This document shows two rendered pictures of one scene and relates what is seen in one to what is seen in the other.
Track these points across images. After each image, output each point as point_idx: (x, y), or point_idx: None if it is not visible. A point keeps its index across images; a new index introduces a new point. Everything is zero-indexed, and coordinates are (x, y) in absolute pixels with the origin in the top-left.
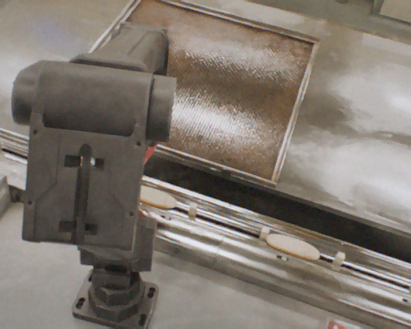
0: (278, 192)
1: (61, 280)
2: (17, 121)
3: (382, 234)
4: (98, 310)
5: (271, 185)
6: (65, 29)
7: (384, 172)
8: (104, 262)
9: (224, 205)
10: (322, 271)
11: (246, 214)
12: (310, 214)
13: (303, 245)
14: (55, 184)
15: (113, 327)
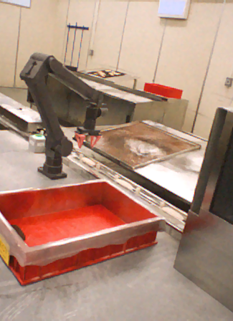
0: (133, 172)
1: (41, 165)
2: None
3: (173, 203)
4: (43, 165)
5: (131, 168)
6: None
7: (184, 179)
8: (50, 145)
9: (110, 169)
10: (126, 188)
11: (115, 173)
12: (147, 189)
13: (127, 183)
14: (28, 66)
15: (45, 175)
